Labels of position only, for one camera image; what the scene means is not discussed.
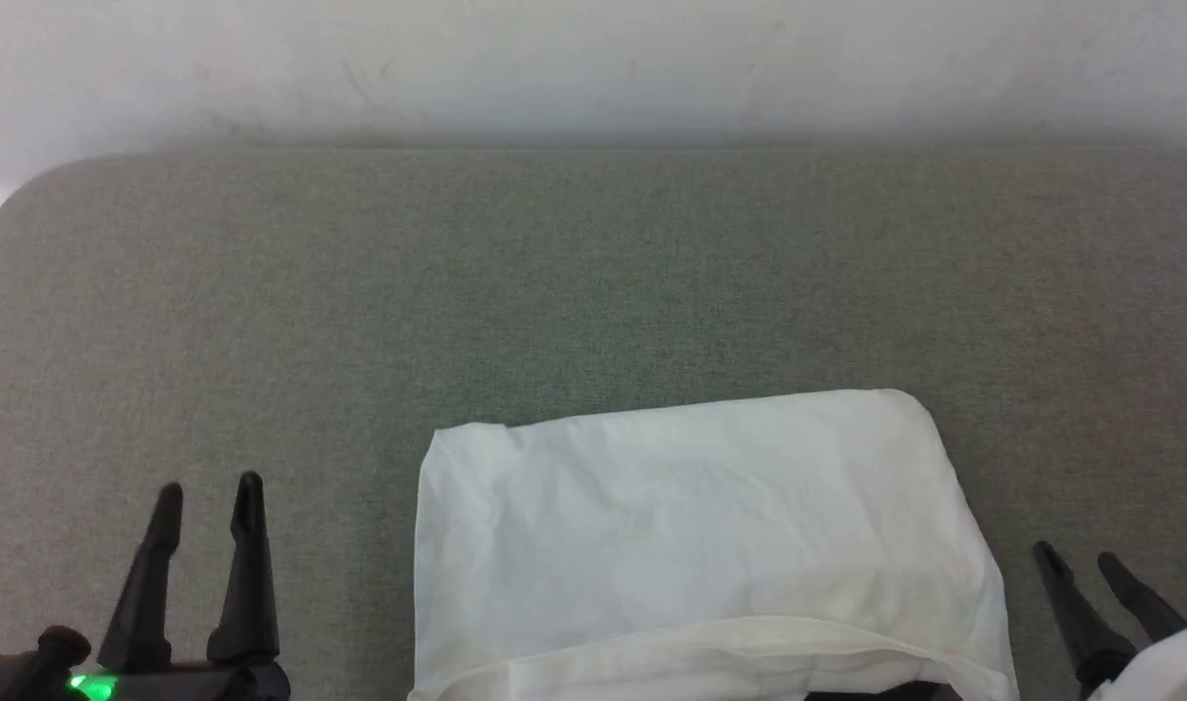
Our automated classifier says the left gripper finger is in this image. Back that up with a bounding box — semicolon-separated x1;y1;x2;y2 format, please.
95;481;185;673
205;471;281;665

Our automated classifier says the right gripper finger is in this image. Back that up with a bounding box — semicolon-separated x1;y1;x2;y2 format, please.
1031;540;1136;689
1097;551;1187;645

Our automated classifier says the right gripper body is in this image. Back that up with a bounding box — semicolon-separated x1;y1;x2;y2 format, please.
1086;614;1187;701

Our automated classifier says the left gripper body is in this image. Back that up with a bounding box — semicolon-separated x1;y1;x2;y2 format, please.
0;625;293;701

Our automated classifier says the white garment with navy sleeves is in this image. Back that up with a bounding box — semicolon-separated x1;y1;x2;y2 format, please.
413;388;1021;701

